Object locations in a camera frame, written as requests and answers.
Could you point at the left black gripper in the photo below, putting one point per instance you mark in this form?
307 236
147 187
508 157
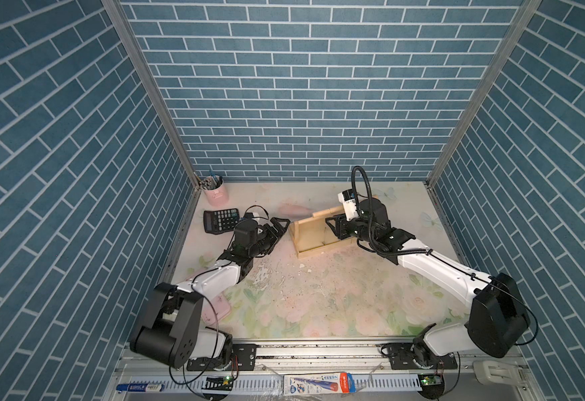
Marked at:
272 240

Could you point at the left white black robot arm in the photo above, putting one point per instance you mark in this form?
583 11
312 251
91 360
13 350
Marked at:
168 329

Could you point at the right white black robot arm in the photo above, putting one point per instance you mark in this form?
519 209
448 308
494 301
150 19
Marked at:
498 317

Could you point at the wooden jewelry display stand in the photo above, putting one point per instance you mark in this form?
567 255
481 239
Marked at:
312 236

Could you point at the black desk calculator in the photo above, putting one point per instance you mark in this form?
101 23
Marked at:
219 222

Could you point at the pink pen holder cup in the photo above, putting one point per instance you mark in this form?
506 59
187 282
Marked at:
217 197

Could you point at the pens in pink cup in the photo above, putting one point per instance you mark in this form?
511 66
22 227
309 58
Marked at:
211 182

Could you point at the red blue packaged box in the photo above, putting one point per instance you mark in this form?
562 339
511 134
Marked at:
313 384

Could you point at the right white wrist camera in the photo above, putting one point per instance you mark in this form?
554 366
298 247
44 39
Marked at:
349 200

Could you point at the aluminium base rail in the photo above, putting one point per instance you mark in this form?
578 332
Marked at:
383 369

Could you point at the white plastic bracket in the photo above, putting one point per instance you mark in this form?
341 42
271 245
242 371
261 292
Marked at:
489 372

